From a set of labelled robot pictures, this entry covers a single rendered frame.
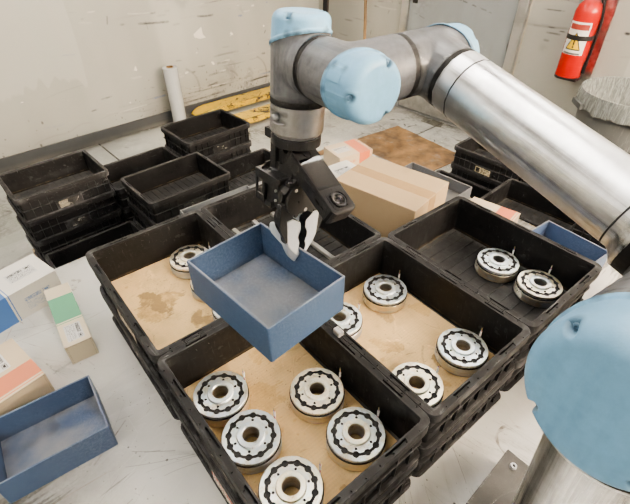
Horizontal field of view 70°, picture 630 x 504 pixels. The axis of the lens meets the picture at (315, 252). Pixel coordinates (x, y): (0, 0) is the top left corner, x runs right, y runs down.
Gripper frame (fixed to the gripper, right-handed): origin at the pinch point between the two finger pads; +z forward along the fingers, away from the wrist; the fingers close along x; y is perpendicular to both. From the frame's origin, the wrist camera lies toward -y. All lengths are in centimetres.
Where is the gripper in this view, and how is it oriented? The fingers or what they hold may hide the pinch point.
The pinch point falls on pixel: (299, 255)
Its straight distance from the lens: 73.5
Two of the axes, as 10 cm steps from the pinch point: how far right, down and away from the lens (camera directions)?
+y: -6.6, -4.7, 5.9
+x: -7.5, 3.4, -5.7
